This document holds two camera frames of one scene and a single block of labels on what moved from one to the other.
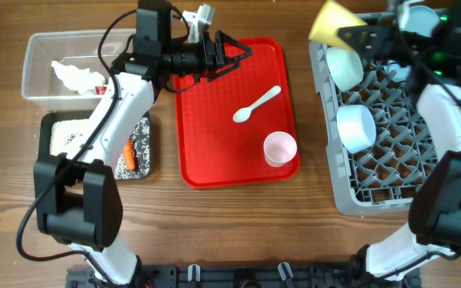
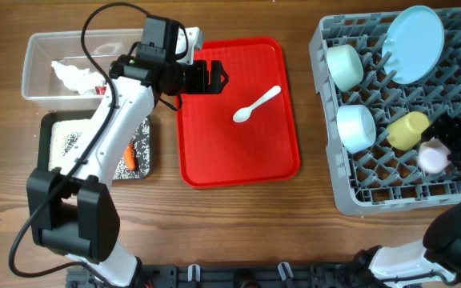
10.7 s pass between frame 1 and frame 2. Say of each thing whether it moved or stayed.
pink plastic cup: moved
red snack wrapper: stayed
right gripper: moved
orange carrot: stayed
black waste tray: stayed
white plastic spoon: stayed
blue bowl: stayed
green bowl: stayed
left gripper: moved
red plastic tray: stayed
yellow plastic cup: moved
